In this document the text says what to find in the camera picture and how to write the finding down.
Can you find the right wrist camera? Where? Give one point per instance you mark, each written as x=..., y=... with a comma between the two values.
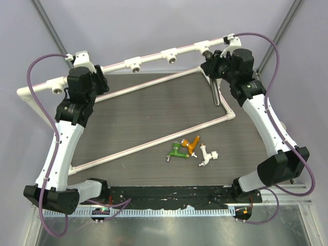
x=232, y=43

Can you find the white faucet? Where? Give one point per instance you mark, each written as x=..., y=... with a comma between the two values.
x=207, y=156

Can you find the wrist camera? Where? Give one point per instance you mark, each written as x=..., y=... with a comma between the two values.
x=80, y=59
x=232, y=43

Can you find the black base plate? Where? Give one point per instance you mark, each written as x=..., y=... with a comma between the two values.
x=179, y=197

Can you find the green faucet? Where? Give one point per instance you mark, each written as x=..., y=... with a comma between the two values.
x=175, y=152

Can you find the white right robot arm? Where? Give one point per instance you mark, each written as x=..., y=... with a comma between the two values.
x=285, y=159

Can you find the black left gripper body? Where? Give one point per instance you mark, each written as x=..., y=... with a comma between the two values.
x=100, y=85

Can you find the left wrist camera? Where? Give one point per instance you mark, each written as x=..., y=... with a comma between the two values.
x=80, y=59

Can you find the grey slotted cable duct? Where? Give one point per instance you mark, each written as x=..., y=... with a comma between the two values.
x=187, y=212

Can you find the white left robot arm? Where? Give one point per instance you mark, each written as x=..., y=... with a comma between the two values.
x=51, y=191

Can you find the orange faucet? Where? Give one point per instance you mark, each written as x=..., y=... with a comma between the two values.
x=190, y=145

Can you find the dark metal long faucet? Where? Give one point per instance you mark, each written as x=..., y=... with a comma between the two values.
x=213, y=82

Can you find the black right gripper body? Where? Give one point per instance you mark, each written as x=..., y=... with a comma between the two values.
x=224, y=64

